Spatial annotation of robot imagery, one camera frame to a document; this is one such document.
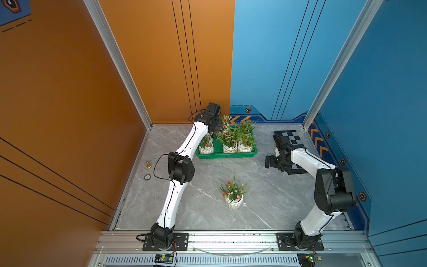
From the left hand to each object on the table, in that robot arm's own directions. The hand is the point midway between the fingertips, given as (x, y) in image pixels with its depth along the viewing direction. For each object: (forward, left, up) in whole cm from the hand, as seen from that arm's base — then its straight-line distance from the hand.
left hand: (219, 123), depth 100 cm
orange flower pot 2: (-12, -16, -3) cm, 21 cm away
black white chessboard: (0, -49, -13) cm, 50 cm away
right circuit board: (-65, -41, -15) cm, 78 cm away
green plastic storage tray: (-13, 0, -12) cm, 18 cm away
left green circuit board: (-66, +23, -18) cm, 72 cm away
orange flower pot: (-3, -16, -3) cm, 16 cm away
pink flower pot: (-5, -5, -1) cm, 8 cm away
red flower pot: (-11, +8, -8) cm, 16 cm away
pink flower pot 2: (-12, -6, -7) cm, 15 cm away
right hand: (-22, -32, -12) cm, 40 cm away
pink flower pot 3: (-43, -7, -1) cm, 43 cm away
